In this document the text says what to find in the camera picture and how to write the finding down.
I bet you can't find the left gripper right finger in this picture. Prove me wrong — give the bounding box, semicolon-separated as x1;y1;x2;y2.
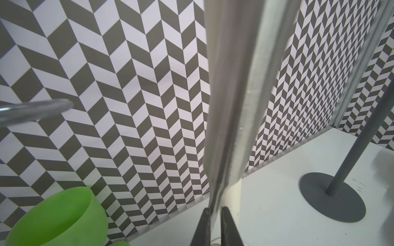
221;207;244;246

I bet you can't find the all steel turner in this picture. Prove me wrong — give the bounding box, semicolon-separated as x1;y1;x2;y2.
203;1;301;218

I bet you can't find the cream utensil rack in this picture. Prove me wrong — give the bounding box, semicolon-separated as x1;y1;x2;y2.
203;1;253;227

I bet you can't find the dark grey utensil rack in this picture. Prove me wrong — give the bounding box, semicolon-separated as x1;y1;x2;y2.
299;81;394;223

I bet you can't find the green plastic goblet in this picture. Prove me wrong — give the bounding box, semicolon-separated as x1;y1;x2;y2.
4;187;108;246

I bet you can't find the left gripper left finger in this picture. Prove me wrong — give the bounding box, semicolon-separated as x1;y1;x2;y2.
190;208;211;246

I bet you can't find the chrome wire mug tree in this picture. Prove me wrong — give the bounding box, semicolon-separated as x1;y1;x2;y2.
1;99;73;128

